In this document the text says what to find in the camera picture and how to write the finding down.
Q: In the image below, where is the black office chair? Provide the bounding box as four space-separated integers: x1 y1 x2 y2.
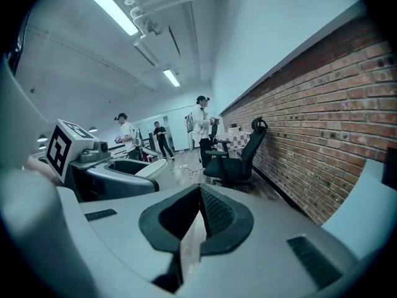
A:
203 116 269 189

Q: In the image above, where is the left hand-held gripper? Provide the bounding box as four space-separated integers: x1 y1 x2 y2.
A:
45 119 161 203

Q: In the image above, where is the person's left forearm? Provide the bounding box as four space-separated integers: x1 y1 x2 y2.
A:
26 158 63 186

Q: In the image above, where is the checkered cloth table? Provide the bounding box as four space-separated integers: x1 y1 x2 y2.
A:
215 130 251 160

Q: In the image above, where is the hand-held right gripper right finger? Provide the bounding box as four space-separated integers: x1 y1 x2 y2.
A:
182 184 357 298

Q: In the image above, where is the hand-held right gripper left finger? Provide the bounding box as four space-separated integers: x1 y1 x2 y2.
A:
57 184 204 294

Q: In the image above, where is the ceiling tube light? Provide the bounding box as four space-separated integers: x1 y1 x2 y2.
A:
83 0 140 37
163 68 181 88

